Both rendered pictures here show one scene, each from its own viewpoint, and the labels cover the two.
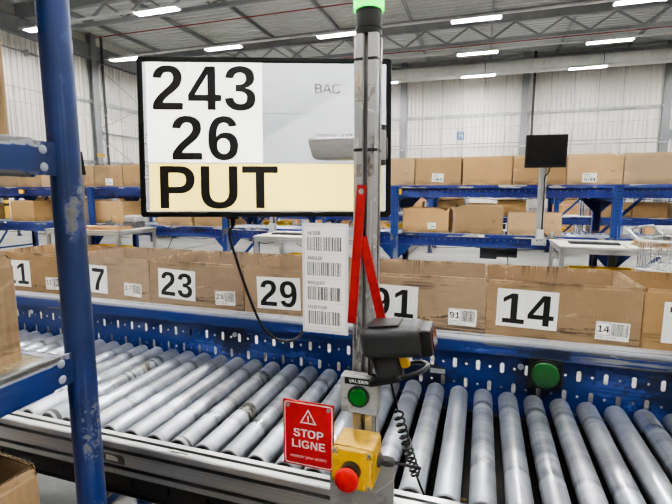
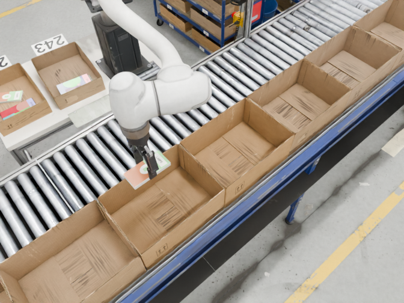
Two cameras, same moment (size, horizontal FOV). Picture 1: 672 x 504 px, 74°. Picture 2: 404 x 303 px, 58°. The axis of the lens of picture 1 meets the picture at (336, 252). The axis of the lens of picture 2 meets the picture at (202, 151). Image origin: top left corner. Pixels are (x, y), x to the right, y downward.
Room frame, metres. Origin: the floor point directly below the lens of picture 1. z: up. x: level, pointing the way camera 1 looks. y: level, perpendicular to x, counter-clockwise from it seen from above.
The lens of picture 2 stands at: (1.59, -1.88, 2.26)
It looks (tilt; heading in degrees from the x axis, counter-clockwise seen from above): 55 degrees down; 123
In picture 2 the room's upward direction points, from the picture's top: 2 degrees counter-clockwise
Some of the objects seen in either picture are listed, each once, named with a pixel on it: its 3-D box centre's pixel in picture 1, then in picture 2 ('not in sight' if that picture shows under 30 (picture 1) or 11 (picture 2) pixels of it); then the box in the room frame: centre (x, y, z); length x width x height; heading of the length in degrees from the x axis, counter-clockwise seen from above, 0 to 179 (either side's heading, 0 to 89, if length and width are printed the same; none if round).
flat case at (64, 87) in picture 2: not in sight; (76, 87); (0.16, -0.99, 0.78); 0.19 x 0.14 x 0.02; 62
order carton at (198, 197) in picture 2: not in sight; (163, 203); (1.09, -1.41, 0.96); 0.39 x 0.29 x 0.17; 72
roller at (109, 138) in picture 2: not in sight; (125, 157); (0.68, -1.20, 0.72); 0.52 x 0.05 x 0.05; 162
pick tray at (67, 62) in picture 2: not in sight; (68, 74); (0.07, -0.95, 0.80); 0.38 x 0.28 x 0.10; 156
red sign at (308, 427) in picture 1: (324, 436); (252, 14); (0.77, 0.02, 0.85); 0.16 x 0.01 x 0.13; 72
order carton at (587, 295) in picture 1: (552, 301); (296, 105); (1.33, -0.66, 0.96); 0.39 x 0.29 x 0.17; 72
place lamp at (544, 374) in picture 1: (545, 375); not in sight; (1.14, -0.56, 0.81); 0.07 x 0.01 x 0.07; 72
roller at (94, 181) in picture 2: not in sight; (92, 178); (0.62, -1.39, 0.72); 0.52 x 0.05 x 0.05; 162
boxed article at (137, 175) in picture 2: not in sight; (146, 169); (1.03, -1.39, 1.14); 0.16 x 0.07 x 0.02; 72
